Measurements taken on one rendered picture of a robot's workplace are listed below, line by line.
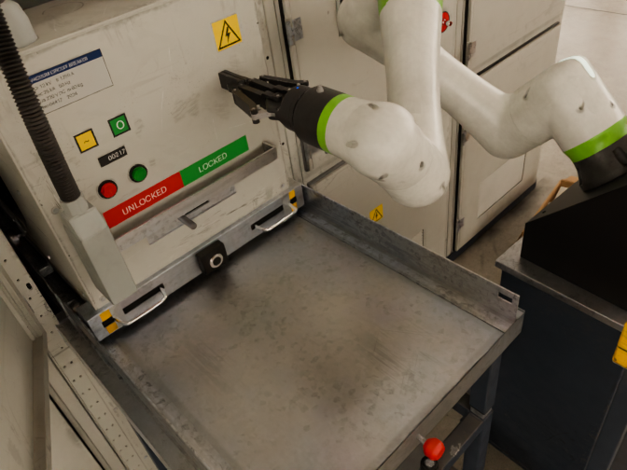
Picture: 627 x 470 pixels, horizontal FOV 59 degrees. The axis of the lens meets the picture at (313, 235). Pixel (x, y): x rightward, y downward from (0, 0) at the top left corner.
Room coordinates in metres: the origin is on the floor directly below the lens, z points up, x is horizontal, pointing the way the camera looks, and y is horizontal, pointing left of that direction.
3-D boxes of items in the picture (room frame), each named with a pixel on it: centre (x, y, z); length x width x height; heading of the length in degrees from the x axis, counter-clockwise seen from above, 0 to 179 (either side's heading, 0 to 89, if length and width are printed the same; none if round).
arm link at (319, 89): (0.78, -0.05, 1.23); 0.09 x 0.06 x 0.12; 128
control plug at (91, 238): (0.71, 0.35, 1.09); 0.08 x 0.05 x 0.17; 38
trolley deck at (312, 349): (0.73, 0.09, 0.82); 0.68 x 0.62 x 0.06; 38
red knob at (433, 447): (0.44, -0.13, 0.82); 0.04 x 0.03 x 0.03; 38
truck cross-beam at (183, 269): (0.91, 0.24, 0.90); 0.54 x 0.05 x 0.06; 128
